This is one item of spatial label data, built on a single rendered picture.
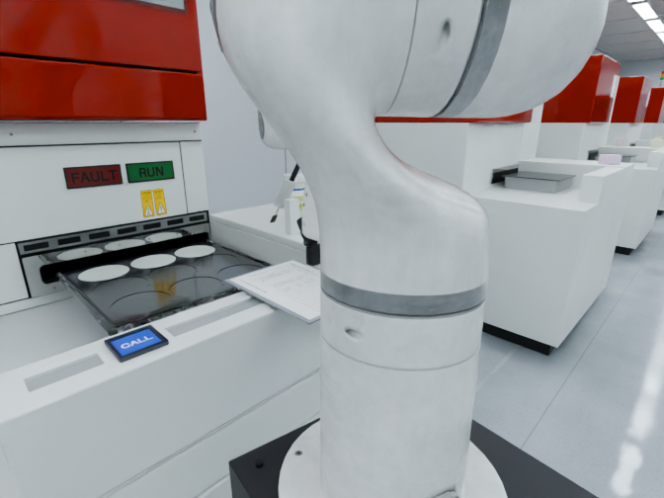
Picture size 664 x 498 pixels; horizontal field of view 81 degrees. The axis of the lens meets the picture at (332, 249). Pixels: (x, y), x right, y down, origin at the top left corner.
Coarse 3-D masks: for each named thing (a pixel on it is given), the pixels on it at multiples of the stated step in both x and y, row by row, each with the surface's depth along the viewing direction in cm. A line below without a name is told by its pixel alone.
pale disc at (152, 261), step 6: (138, 258) 96; (144, 258) 96; (150, 258) 96; (156, 258) 96; (162, 258) 96; (168, 258) 96; (174, 258) 96; (132, 264) 92; (138, 264) 92; (144, 264) 92; (150, 264) 92; (156, 264) 92; (162, 264) 92
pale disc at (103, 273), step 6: (90, 270) 89; (96, 270) 89; (102, 270) 89; (108, 270) 89; (114, 270) 89; (120, 270) 89; (126, 270) 89; (78, 276) 85; (84, 276) 85; (90, 276) 85; (96, 276) 85; (102, 276) 85; (108, 276) 85; (114, 276) 85
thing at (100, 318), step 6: (60, 276) 84; (60, 282) 83; (66, 282) 81; (66, 288) 80; (72, 288) 78; (72, 294) 77; (78, 294) 75; (78, 300) 74; (84, 300) 73; (84, 306) 71; (90, 306) 70; (90, 312) 69; (96, 318) 67; (102, 318) 66; (102, 324) 65; (108, 324) 64; (108, 330) 63
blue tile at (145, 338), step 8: (128, 336) 49; (136, 336) 49; (144, 336) 49; (152, 336) 49; (112, 344) 47; (120, 344) 47; (128, 344) 47; (136, 344) 47; (144, 344) 47; (152, 344) 47; (120, 352) 45; (128, 352) 45
